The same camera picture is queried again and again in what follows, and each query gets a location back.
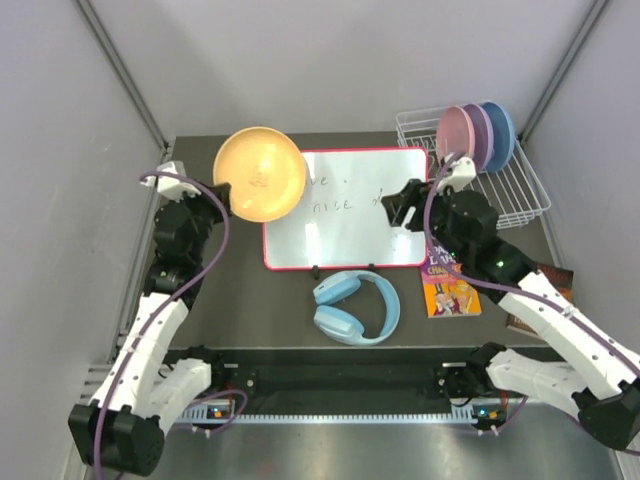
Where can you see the white slotted cable duct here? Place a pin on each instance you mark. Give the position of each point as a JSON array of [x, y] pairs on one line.
[[216, 413]]

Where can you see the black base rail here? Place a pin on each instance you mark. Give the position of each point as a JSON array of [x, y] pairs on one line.
[[343, 380]]

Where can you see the Roald Dahl paperback book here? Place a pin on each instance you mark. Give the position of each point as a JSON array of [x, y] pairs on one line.
[[445, 294]]

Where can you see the pink framed whiteboard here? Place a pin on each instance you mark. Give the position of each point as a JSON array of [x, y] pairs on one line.
[[340, 221]]

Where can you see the blue headphones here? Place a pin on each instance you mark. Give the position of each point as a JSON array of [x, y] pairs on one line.
[[357, 308]]

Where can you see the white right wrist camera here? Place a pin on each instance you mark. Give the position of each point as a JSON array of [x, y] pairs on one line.
[[458, 175]]

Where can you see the yellow plate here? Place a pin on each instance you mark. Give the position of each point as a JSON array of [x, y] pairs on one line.
[[266, 172]]

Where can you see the purple plate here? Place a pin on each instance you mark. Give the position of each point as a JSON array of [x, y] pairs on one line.
[[484, 135]]

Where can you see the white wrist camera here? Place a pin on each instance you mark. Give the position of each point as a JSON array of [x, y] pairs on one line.
[[172, 184], [458, 175]]

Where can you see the blue plate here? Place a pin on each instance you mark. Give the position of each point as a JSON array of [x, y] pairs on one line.
[[503, 133]]

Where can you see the pink plate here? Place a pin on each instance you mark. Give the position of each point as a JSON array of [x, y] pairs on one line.
[[455, 133]]

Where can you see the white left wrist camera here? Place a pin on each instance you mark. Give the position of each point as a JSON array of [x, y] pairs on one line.
[[172, 184]]

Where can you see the grey left frame post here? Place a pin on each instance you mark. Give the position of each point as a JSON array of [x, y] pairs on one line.
[[114, 59]]

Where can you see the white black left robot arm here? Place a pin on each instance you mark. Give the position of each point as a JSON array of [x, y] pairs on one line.
[[124, 425]]

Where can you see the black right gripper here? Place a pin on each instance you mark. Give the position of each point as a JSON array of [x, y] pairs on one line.
[[398, 205]]

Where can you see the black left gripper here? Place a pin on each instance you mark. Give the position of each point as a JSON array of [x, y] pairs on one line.
[[204, 199]]

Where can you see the grey aluminium frame post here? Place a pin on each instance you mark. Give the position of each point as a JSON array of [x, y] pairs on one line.
[[588, 24]]

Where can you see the white wire dish rack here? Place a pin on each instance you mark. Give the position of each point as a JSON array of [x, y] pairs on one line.
[[515, 191]]

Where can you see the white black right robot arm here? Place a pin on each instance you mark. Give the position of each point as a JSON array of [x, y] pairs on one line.
[[597, 382]]

